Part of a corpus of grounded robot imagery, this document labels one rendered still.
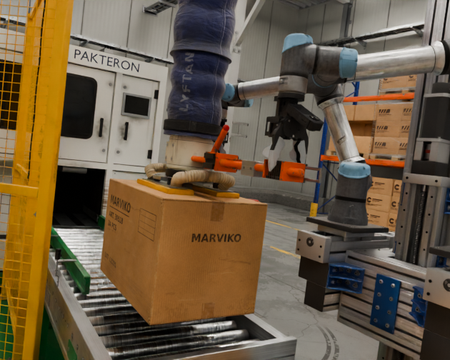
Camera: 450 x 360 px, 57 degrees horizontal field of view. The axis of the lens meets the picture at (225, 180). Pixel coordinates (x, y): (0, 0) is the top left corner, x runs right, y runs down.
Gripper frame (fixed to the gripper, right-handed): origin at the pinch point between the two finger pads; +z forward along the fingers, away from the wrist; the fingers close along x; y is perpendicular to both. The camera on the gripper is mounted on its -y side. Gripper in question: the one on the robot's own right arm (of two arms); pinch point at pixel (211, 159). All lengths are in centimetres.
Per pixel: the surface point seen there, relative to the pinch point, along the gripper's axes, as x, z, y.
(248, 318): 2, 62, 42
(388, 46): 762, -333, -548
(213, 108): -23.1, -18.9, 40.0
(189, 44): -34, -40, 37
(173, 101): -36, -20, 33
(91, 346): -62, 62, 50
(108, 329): -50, 67, 27
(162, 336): -32, 68, 36
